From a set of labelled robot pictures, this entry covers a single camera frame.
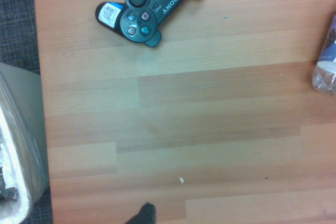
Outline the grey trash bin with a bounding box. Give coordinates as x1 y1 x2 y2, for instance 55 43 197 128
0 62 51 224

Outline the clear plastic bottle purple label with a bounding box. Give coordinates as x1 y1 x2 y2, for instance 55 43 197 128
311 13 336 96

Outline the clear plastic bin liner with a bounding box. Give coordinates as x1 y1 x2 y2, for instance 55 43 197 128
0 70 49 224

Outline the black Sony game controller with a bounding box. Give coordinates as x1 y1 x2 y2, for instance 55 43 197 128
94 0 211 48

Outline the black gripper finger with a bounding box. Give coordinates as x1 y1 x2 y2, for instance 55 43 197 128
123 202 158 224

